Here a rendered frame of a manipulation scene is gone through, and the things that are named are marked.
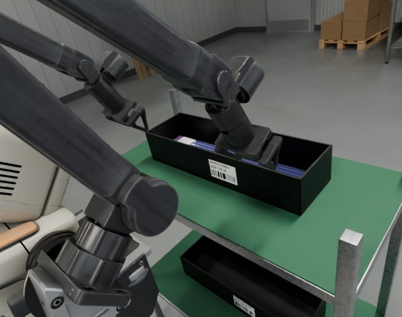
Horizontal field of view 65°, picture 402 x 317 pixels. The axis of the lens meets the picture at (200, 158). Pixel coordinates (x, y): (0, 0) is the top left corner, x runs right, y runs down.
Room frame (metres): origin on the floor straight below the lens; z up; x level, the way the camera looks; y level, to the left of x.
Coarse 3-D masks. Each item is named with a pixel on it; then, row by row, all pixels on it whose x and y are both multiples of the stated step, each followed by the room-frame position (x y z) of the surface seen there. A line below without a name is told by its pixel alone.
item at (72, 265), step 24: (72, 240) 0.32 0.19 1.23; (96, 240) 0.30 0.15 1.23; (120, 240) 0.31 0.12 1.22; (48, 264) 0.30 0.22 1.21; (72, 264) 0.28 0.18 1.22; (96, 264) 0.28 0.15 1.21; (120, 264) 0.30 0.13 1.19; (72, 288) 0.25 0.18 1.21; (96, 288) 0.26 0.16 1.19; (120, 288) 0.29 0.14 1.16
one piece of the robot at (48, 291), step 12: (36, 276) 0.27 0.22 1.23; (48, 276) 0.28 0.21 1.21; (36, 288) 0.26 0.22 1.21; (48, 288) 0.25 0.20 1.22; (60, 288) 0.26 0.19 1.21; (48, 300) 0.25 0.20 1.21; (60, 300) 0.25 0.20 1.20; (48, 312) 0.25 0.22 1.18; (60, 312) 0.25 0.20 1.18; (72, 312) 0.26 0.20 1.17; (84, 312) 0.27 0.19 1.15; (96, 312) 0.27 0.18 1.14; (108, 312) 0.28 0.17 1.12
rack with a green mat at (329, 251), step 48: (144, 144) 1.12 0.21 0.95; (192, 192) 0.74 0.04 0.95; (336, 192) 0.62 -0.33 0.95; (384, 192) 0.58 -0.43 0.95; (192, 240) 1.15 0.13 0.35; (240, 240) 0.52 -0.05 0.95; (288, 240) 0.49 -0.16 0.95; (336, 240) 0.47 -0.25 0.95; (384, 240) 0.45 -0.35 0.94; (192, 288) 0.88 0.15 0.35; (336, 288) 0.34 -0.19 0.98; (384, 288) 0.61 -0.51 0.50
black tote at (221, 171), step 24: (168, 120) 1.05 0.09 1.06; (192, 120) 1.05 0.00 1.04; (168, 144) 0.90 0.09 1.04; (264, 144) 0.82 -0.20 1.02; (288, 144) 0.76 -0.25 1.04; (312, 144) 0.71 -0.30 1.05; (192, 168) 0.83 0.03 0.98; (216, 168) 0.75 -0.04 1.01; (240, 168) 0.68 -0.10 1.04; (264, 168) 0.63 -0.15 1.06; (312, 168) 0.60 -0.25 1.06; (240, 192) 0.69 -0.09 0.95; (264, 192) 0.63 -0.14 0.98; (288, 192) 0.58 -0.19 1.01; (312, 192) 0.60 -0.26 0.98
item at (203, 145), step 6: (180, 138) 1.02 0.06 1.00; (186, 138) 1.00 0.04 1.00; (192, 144) 0.95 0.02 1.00; (198, 144) 0.94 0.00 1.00; (204, 144) 0.94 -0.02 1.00; (210, 144) 0.93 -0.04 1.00; (210, 150) 0.89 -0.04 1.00; (228, 150) 0.86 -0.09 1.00; (252, 162) 0.77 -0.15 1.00; (276, 168) 0.71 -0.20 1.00; (282, 168) 0.71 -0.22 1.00; (288, 168) 0.70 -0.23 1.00; (294, 168) 0.70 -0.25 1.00; (288, 174) 0.67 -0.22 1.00; (294, 174) 0.67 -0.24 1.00; (300, 174) 0.66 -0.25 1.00
